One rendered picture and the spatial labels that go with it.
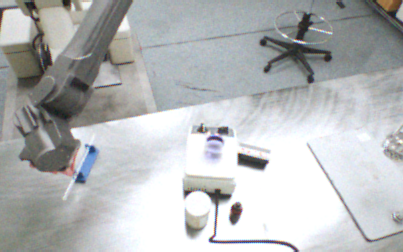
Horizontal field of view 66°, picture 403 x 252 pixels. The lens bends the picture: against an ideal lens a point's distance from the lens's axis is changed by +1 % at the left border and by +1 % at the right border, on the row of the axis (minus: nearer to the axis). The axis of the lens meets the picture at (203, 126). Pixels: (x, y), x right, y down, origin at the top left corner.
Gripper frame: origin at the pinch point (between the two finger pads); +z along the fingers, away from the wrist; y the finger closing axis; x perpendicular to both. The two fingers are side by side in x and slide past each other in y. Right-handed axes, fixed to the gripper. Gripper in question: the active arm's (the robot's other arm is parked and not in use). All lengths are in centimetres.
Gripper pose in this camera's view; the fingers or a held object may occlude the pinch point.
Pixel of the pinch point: (63, 171)
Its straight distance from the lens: 77.6
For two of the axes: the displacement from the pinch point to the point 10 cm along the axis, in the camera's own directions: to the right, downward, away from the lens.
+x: 1.5, -7.7, 6.2
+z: -0.5, 6.2, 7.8
